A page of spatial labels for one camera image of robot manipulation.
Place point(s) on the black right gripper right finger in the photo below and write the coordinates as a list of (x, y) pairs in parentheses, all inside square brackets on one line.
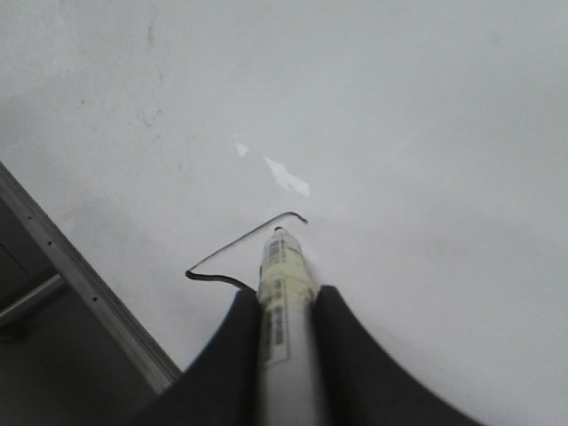
[(364, 384)]

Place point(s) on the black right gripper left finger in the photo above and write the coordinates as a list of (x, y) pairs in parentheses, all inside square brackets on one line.
[(219, 388)]

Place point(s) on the white whiteboard marker pen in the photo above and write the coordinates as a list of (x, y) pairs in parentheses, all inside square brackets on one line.
[(290, 384)]

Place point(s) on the white whiteboard with aluminium frame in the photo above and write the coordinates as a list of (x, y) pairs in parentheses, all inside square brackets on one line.
[(424, 141)]

